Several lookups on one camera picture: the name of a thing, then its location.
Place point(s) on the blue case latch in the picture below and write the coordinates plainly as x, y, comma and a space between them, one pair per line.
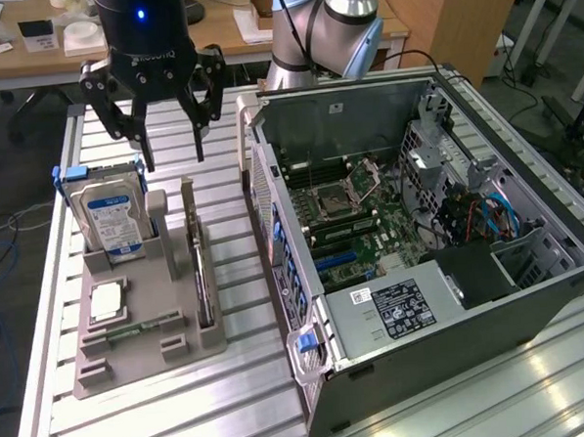
307, 344

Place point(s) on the light wooden desk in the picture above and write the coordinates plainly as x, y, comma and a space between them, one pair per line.
29, 66

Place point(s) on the black round lamp base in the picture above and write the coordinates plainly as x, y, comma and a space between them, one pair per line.
195, 10

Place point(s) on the grey power supply unit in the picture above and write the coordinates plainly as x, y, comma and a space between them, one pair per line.
357, 332

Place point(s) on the black chair base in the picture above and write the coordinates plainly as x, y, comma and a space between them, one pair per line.
26, 107

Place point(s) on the grey metal disk bay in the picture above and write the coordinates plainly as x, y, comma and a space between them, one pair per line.
533, 245

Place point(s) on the white box with tape roll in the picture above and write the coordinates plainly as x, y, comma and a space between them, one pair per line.
83, 41

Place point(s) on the blue plastic disk caddy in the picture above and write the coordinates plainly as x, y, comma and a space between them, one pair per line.
76, 172

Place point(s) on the beige tape roll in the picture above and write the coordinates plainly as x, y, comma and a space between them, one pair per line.
59, 1

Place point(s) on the white table frame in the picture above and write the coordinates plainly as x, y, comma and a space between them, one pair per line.
550, 14

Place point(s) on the silver metal drive cage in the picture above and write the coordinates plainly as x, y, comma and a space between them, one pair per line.
423, 160

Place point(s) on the brown cardboard box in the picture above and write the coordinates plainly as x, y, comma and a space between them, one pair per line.
261, 5

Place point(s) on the grey plastic parts rack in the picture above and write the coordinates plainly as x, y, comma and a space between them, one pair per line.
144, 295

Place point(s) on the green motherboard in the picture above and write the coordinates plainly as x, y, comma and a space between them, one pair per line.
400, 232

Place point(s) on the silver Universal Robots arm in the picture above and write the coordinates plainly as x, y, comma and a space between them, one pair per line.
345, 10

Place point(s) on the dark grey PC case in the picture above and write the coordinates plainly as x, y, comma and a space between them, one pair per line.
428, 382

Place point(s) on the white paper stack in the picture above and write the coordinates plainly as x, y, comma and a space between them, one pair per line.
250, 27

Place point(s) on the wooden cabinet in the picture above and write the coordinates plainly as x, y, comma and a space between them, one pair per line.
458, 24

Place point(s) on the thin metal locking lever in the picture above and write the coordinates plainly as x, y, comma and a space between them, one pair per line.
310, 173

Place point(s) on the CPU socket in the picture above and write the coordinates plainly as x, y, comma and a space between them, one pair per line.
331, 202

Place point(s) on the green RAM stick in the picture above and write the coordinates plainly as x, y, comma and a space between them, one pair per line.
131, 329

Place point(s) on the hard disk with blue label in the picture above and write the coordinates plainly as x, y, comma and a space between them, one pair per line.
111, 218

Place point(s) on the RAM stick with label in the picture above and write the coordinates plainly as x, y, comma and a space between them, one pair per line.
344, 229

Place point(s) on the black and white box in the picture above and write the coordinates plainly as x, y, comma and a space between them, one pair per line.
37, 36

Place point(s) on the silver CPU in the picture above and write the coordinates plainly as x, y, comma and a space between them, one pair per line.
105, 301

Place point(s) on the metal socket cover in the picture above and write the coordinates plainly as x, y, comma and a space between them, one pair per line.
368, 175

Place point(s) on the black floor equipment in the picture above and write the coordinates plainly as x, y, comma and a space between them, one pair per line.
574, 135

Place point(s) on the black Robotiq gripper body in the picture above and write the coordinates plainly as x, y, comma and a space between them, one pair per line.
145, 35

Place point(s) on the black plastic cover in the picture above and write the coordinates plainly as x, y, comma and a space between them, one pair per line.
471, 277

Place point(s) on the blue expansion slot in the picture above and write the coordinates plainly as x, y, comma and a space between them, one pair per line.
336, 261

